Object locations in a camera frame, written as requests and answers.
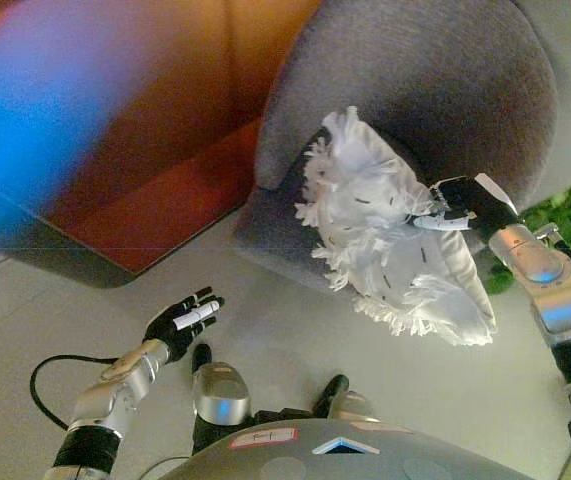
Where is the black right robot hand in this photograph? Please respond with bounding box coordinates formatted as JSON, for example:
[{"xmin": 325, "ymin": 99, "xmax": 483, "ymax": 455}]
[{"xmin": 411, "ymin": 172, "xmax": 521, "ymax": 237}]

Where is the reddish wooden cabinet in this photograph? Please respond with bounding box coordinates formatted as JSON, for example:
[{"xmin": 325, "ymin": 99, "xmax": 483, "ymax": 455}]
[{"xmin": 0, "ymin": 0, "xmax": 324, "ymax": 291}]

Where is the grey robot torso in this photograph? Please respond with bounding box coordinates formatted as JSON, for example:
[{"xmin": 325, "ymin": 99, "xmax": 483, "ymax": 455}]
[{"xmin": 159, "ymin": 417, "xmax": 536, "ymax": 480}]

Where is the silver right robot leg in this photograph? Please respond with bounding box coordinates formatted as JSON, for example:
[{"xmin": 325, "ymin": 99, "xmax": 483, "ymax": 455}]
[{"xmin": 311, "ymin": 374, "xmax": 382, "ymax": 427}]

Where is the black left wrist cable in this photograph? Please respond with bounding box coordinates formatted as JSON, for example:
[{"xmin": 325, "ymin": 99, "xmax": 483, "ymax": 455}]
[{"xmin": 29, "ymin": 353, "xmax": 119, "ymax": 432}]

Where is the white fringed pillow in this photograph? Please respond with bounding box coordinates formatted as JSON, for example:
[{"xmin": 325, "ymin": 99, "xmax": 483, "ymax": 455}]
[{"xmin": 293, "ymin": 105, "xmax": 499, "ymax": 349}]

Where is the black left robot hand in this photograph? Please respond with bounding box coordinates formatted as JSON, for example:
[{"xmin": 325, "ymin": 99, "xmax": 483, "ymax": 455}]
[{"xmin": 141, "ymin": 285, "xmax": 227, "ymax": 363}]

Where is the grey fabric armchair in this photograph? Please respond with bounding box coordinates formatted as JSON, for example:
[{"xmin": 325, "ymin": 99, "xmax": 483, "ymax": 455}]
[{"xmin": 232, "ymin": 0, "xmax": 562, "ymax": 297}]

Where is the silver robot leg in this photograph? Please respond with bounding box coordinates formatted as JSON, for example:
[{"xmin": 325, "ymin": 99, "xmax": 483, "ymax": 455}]
[
  {"xmin": 190, "ymin": 343, "xmax": 253, "ymax": 457},
  {"xmin": 311, "ymin": 374, "xmax": 382, "ymax": 427}
]

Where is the silver left robot leg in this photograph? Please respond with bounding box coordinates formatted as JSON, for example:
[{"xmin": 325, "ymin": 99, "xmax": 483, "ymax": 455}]
[{"xmin": 190, "ymin": 343, "xmax": 253, "ymax": 457}]

